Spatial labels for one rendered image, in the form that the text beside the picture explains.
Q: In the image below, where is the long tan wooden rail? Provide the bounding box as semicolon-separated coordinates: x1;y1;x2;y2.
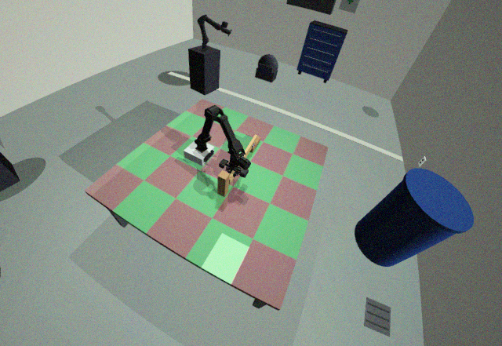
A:
229;134;257;184

